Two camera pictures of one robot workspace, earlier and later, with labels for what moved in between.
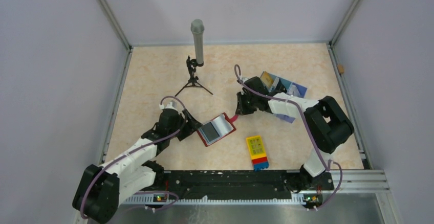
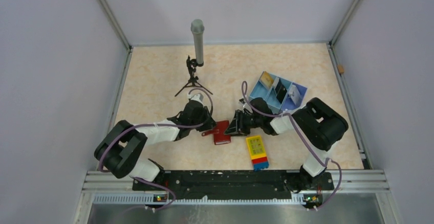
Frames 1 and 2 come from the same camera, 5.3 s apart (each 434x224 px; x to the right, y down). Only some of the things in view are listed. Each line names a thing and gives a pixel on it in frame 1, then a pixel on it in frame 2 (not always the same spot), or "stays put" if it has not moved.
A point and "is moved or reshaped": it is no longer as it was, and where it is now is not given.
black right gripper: (241, 109) -> (239, 127)
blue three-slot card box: (293, 88) stays put
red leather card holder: (215, 129) is moved or reshaped
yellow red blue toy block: (257, 152) stays put
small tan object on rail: (341, 69) stays put
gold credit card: (267, 79) stays put
